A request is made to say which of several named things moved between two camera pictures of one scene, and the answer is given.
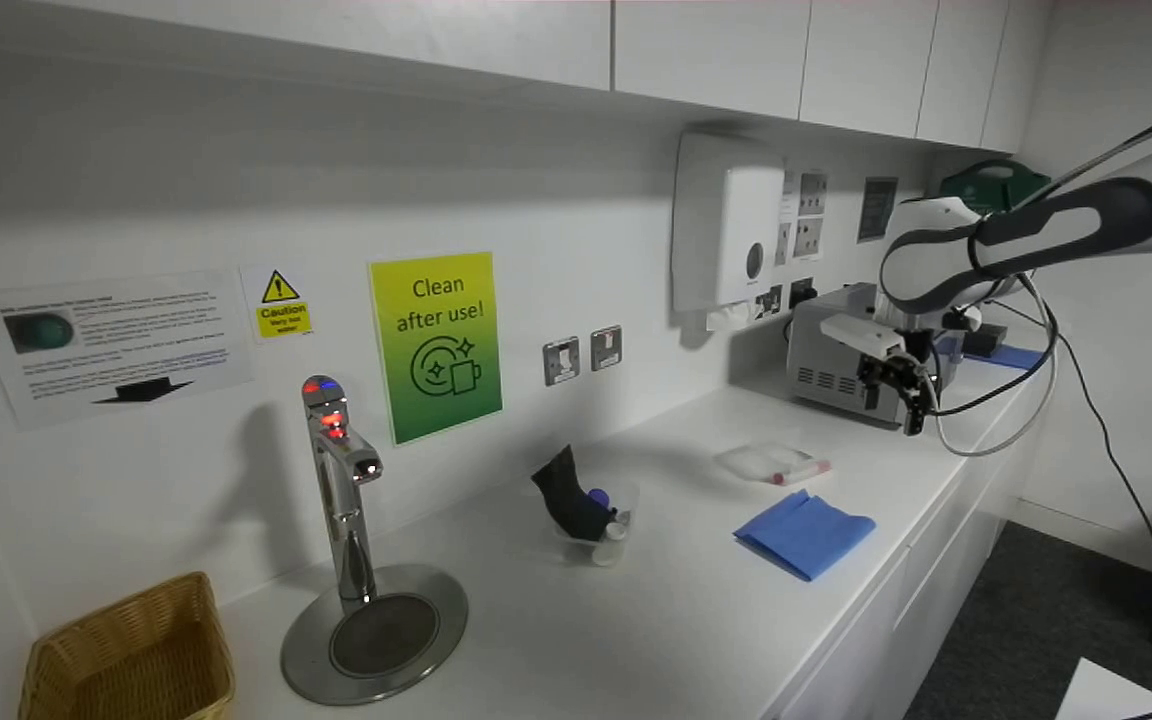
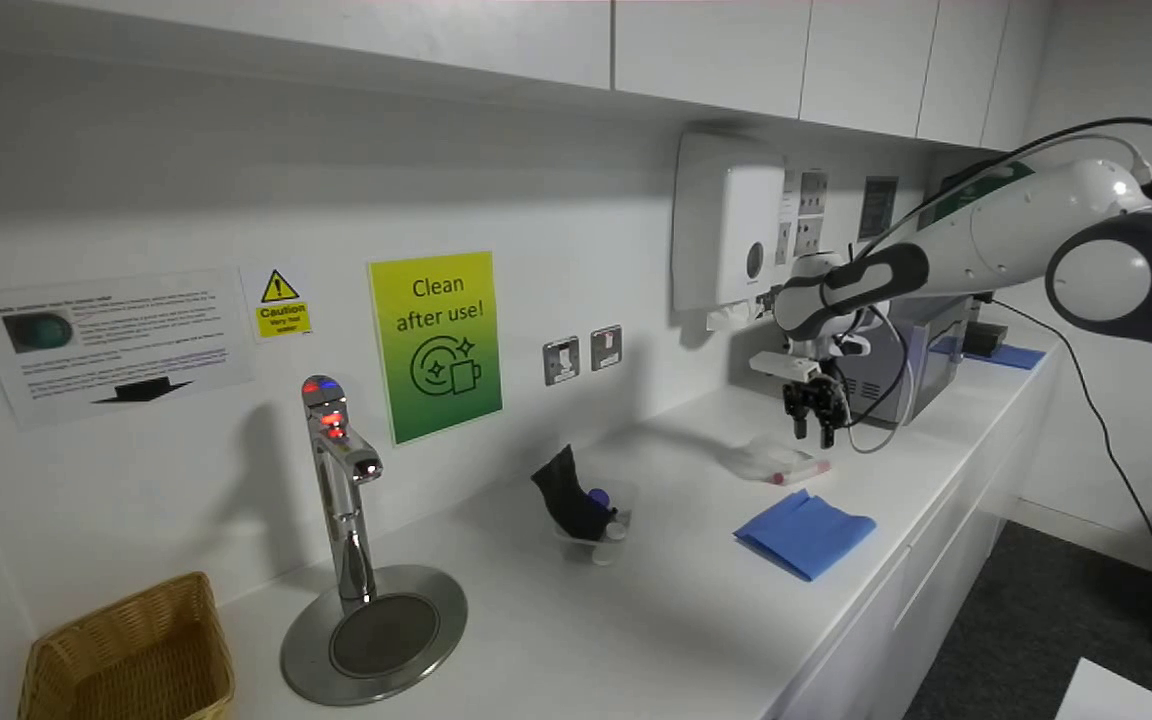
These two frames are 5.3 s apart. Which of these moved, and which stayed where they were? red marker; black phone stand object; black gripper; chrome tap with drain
Moved: black gripper
Stayed: black phone stand object; red marker; chrome tap with drain
